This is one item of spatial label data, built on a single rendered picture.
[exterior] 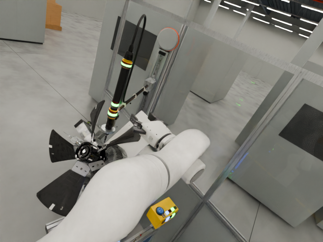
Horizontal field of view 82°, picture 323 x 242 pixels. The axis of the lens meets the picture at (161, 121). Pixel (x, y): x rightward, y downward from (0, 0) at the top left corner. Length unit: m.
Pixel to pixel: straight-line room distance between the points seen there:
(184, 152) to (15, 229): 2.01
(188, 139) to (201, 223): 1.25
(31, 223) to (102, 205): 2.08
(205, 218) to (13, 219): 1.73
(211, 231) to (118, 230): 1.43
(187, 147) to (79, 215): 0.31
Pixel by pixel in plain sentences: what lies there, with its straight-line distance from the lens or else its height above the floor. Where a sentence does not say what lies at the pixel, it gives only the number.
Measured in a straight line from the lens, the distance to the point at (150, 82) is 1.43.
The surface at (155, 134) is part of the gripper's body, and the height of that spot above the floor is 1.68.
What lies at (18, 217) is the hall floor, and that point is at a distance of 2.38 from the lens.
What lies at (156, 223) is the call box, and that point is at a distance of 1.23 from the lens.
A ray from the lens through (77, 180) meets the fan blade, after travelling 1.23.
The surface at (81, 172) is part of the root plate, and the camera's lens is 1.23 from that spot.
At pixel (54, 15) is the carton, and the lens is 9.09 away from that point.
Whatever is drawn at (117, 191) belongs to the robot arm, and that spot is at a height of 1.82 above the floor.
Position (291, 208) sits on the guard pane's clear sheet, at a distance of 1.34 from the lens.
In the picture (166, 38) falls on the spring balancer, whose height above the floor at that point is 1.89.
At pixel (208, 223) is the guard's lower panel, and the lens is 1.66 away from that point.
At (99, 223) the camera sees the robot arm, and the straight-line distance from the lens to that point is 0.26.
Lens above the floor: 2.02
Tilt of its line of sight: 28 degrees down
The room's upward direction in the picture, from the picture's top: 24 degrees clockwise
